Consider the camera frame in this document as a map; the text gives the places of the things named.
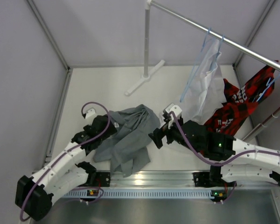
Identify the slotted grey cable duct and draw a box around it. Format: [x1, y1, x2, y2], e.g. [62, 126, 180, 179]
[63, 189, 214, 199]

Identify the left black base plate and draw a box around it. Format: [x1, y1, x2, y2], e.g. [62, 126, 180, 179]
[93, 172, 111, 187]

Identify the aluminium mounting rail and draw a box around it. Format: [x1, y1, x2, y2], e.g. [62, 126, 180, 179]
[109, 170, 208, 189]

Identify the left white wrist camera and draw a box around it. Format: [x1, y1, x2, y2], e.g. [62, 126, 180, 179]
[84, 108, 96, 119]

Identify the white rack upright post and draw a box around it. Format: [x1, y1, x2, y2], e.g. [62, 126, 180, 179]
[142, 2, 153, 79]

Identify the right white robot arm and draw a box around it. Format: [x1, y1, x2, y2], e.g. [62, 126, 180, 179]
[148, 112, 280, 187]

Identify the white rack foot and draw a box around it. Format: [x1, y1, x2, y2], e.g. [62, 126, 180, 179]
[125, 60, 165, 96]

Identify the purple cable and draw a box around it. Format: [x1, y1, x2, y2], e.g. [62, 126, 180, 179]
[20, 101, 111, 222]
[170, 112, 280, 206]

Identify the grey button shirt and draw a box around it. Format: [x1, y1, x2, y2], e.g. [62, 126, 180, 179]
[93, 105, 160, 177]

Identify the silver clothes rack rail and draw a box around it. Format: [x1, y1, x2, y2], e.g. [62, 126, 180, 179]
[146, 0, 280, 71]

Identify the white hanging shirt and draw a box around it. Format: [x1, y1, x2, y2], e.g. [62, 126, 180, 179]
[177, 38, 226, 125]

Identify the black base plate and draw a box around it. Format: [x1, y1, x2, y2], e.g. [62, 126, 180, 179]
[193, 172, 213, 188]
[93, 172, 111, 187]

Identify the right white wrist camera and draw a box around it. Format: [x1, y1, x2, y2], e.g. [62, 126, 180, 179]
[162, 103, 182, 129]

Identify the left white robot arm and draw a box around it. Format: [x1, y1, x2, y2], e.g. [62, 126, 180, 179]
[15, 115, 117, 221]

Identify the light blue hanger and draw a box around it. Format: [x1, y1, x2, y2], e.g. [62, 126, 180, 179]
[179, 28, 211, 103]

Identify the red black plaid shirt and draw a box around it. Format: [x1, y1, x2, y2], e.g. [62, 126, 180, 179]
[204, 65, 275, 136]

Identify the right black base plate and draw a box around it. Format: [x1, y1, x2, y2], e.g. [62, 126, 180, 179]
[193, 172, 213, 188]

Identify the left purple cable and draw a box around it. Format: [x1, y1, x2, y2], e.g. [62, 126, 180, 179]
[20, 101, 111, 222]

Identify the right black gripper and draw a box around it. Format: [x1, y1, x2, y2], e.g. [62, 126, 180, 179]
[149, 117, 201, 154]

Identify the blue hanger under red shirt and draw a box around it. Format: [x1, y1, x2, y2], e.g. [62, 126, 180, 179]
[256, 73, 280, 102]

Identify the blue hanger under white shirt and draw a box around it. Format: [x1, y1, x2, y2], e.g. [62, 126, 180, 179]
[217, 35, 224, 56]

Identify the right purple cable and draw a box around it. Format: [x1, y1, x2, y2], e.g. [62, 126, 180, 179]
[170, 112, 280, 206]

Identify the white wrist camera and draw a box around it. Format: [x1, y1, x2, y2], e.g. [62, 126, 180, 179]
[162, 103, 182, 129]
[84, 108, 96, 119]

